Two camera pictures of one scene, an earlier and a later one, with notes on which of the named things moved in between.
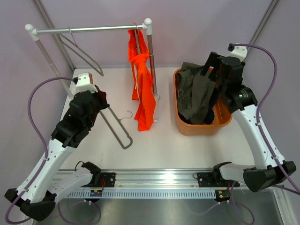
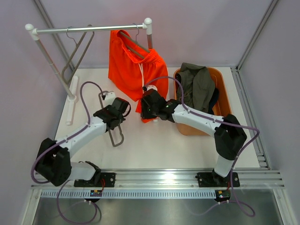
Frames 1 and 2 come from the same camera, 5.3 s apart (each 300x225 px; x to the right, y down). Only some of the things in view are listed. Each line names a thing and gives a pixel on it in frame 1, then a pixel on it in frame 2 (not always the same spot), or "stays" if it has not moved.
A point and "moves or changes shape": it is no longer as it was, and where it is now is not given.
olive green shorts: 194,91 stays
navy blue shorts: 213,100 stays
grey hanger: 115,133 → 120,128
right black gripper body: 220,83 → 148,112
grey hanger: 87,57 → 76,45
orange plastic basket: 222,117 stays
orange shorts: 143,89 moves or changes shape
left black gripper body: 100,104 → 121,120
